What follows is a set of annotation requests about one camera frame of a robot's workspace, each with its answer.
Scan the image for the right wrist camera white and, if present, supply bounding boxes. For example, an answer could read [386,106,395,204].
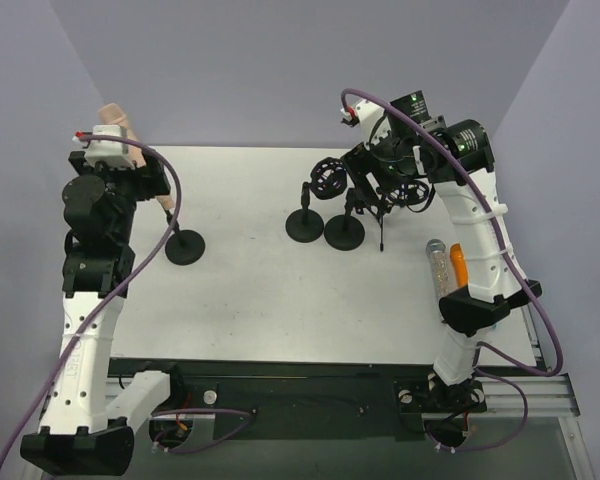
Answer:
[341,99,391,150]

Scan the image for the purple cable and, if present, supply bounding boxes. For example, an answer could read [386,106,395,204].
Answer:
[0,139,184,480]
[339,88,565,376]

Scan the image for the black tripod shock mount stand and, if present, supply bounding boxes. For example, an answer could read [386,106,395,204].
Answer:
[374,179,436,252]

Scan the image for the orange microphone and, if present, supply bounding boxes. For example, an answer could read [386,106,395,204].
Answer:
[449,243,469,288]

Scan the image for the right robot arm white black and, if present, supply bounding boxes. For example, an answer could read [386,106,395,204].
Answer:
[341,88,542,409]

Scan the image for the black round base clip stand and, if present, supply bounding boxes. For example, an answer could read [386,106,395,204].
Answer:
[324,188,365,251]

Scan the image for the black stand with orange microphone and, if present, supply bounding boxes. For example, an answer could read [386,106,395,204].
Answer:
[285,157,347,243]

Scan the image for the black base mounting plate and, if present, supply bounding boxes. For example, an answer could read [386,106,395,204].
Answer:
[109,358,486,441]

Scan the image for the beige microphone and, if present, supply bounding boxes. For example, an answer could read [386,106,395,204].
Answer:
[98,103,175,212]

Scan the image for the silver glitter microphone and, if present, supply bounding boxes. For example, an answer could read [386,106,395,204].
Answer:
[426,239,455,299]

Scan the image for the aluminium frame rail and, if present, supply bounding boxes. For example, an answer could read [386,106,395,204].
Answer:
[106,307,578,417]

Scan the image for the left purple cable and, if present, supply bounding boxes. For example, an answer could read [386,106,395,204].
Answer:
[0,139,184,480]

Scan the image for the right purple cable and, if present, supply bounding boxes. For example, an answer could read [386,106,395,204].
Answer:
[339,88,565,376]

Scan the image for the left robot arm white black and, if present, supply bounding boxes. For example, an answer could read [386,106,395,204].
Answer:
[20,148,186,477]

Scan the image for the black stand with beige microphone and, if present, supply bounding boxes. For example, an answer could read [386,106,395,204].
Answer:
[164,210,206,266]

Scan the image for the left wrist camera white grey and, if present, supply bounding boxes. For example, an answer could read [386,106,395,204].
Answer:
[73,125,135,170]

